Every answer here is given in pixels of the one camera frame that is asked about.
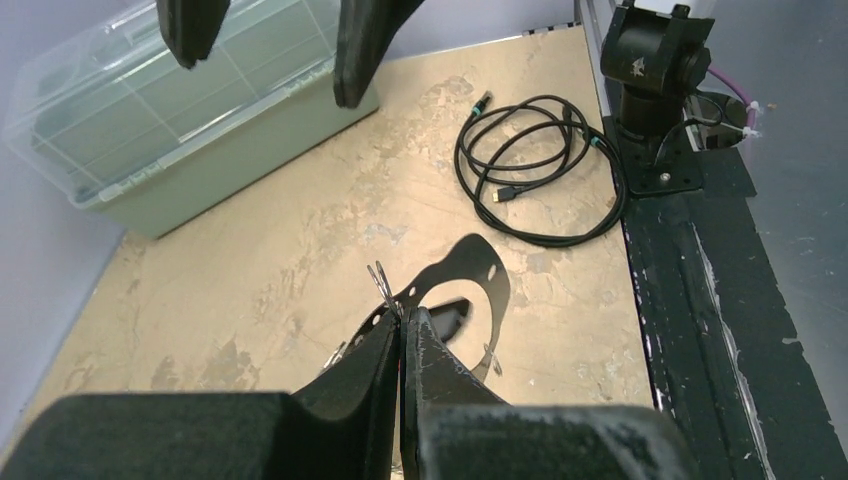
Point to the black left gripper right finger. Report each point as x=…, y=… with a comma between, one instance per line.
x=454, y=427

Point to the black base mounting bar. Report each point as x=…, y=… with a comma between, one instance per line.
x=724, y=358

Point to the aluminium frame rail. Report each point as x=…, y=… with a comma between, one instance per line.
x=595, y=17

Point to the clear plastic storage box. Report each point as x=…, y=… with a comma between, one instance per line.
x=111, y=118

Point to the black key tag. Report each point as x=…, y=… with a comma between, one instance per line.
x=450, y=318

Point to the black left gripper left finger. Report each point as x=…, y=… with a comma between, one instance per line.
x=339, y=426

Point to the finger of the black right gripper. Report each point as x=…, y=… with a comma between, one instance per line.
x=190, y=28
x=365, y=31

